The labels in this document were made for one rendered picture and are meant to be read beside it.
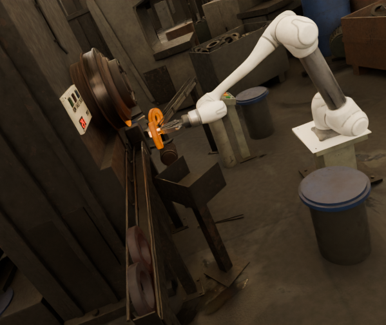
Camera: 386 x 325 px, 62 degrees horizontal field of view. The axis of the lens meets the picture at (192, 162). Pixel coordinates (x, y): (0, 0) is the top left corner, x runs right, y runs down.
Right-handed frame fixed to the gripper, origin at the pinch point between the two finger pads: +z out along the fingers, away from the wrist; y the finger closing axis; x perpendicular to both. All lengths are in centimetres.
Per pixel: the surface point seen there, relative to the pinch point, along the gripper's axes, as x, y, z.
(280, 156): -81, 64, -85
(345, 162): -64, 2, -107
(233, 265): -83, -30, -16
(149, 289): -24, -84, 16
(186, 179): -23.3, -20.3, -7.8
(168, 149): -31, 45, -1
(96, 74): 38.9, 1.5, 16.6
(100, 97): 28.2, -2.3, 18.7
